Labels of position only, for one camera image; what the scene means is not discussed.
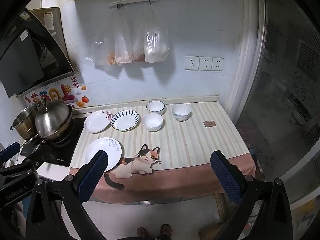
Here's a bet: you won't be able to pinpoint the frosted glass sliding door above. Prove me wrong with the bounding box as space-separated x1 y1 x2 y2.
235 0 320 208

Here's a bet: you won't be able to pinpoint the steel stock pot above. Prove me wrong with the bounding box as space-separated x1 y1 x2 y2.
11 105 38 140

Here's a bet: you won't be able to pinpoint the black induction cooktop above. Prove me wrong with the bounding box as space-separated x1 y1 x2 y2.
20 117 84 167

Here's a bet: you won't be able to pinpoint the white bowl with blue pattern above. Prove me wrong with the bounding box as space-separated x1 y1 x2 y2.
172 103 192 122

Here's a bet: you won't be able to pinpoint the black range hood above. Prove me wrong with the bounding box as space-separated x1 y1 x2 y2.
0 7 78 98

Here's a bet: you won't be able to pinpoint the white plate with blue stripes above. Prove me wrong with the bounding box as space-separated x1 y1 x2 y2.
111 110 140 131

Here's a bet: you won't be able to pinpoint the colourful wall stickers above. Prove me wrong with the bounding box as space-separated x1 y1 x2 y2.
24 76 90 108

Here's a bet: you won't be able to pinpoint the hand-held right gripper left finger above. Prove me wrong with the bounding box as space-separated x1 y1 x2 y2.
26 150 109 240

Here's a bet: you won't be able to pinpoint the white plate with grey flower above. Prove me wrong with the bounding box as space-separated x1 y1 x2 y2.
85 137 122 172

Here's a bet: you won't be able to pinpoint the clear plastic bag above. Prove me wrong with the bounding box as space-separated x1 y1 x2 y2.
114 5 133 67
86 7 118 66
144 4 170 63
130 5 150 63

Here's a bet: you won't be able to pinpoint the wall hook rail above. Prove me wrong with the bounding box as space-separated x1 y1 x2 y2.
107 0 175 7

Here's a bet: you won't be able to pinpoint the plain white bowl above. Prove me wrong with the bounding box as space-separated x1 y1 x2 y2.
142 113 163 132

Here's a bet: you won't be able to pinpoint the striped cat print tablecloth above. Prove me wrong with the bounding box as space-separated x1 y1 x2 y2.
69 101 257 203

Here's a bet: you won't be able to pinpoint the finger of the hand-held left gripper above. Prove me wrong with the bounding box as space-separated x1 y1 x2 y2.
0 142 21 163
14 151 52 175

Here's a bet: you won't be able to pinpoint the white bowl with dark rim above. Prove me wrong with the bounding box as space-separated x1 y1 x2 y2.
146 101 165 116

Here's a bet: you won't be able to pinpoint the white wall socket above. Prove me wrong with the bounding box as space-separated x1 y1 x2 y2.
199 57 212 71
211 57 224 71
185 56 200 70

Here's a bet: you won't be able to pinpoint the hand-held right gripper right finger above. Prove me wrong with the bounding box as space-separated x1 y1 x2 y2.
210 151 293 240

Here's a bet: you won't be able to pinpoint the white plate with pink flowers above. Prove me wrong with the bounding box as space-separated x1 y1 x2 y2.
84 110 112 133

